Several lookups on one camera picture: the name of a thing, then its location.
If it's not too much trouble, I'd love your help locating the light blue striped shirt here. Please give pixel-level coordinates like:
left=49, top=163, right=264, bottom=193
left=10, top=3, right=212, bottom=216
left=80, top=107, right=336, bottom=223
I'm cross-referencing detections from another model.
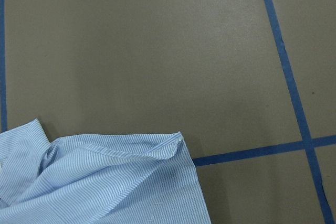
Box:
left=1, top=120, right=211, bottom=223

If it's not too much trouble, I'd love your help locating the brown paper table cover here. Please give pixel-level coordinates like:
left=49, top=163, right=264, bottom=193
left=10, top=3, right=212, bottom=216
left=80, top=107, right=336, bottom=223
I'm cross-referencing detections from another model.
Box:
left=1, top=0, right=335, bottom=223

